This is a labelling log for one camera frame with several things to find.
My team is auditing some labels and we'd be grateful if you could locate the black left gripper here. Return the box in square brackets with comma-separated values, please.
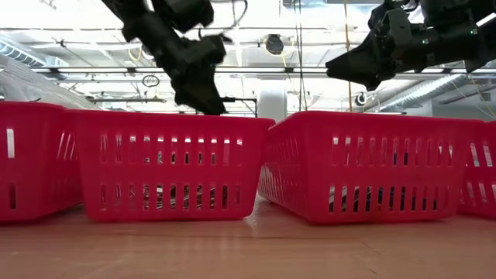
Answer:
[154, 35, 229, 116]

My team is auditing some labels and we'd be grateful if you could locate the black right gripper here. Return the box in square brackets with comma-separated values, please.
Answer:
[325, 2, 443, 92]

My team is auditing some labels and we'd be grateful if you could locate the white pillar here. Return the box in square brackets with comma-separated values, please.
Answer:
[258, 83, 288, 122]

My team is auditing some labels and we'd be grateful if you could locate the dark ceiling beam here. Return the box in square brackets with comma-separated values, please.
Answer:
[85, 96, 167, 105]

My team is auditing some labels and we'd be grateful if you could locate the red slotted plastic basket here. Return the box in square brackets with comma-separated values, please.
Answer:
[456, 120, 496, 220]
[0, 101, 84, 222]
[67, 109, 276, 224]
[257, 111, 484, 226]

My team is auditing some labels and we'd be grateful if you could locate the yellow hanging cable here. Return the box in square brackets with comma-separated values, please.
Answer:
[343, 0, 353, 114]

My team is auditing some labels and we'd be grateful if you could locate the distant black rig frame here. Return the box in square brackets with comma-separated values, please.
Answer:
[222, 96, 259, 119]

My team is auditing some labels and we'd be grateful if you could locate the hanging black cable ring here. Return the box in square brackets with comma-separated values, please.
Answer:
[141, 74, 160, 89]

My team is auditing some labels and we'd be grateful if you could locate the black hanging cable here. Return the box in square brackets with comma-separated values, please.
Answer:
[296, 0, 307, 112]

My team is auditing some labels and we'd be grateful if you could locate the grey ventilation duct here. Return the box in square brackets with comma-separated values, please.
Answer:
[0, 53, 102, 112]
[379, 73, 468, 113]

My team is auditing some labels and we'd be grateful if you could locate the black ceiling cable reel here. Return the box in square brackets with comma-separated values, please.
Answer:
[264, 33, 285, 56]

